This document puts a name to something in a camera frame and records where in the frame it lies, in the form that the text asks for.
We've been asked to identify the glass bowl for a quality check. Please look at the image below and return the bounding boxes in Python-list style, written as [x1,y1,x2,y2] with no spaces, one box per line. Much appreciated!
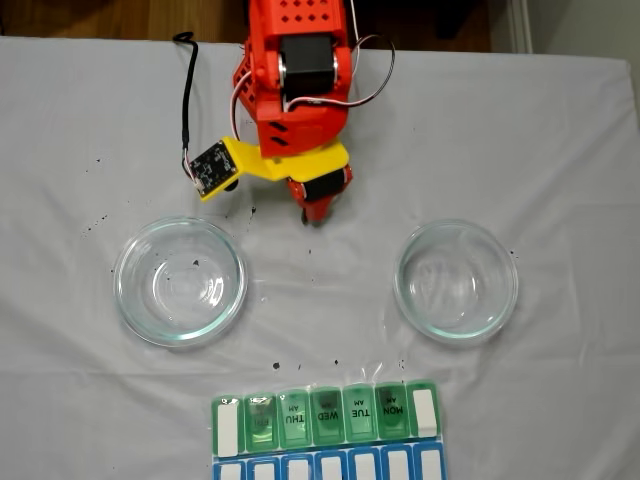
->
[393,219,520,346]
[112,215,249,350]

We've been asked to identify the yellow camera mount with board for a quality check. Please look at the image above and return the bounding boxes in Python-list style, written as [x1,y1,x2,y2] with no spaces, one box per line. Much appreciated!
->
[187,135,264,205]

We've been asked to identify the red white servo wire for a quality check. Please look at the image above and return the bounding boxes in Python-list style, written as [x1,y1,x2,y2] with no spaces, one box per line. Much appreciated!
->
[344,35,397,109]

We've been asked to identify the black camera cable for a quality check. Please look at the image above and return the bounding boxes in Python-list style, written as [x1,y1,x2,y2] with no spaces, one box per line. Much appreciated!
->
[172,31,200,174]

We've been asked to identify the white tablecloth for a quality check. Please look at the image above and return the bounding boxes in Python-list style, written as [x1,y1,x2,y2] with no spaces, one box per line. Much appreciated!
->
[0,33,640,480]

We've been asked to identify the white baseboard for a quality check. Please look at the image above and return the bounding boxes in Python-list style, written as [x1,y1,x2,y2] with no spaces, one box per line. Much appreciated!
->
[508,0,534,54]

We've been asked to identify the weekly pill organizer box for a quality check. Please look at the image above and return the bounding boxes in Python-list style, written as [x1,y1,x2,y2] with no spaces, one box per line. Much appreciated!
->
[208,378,446,480]

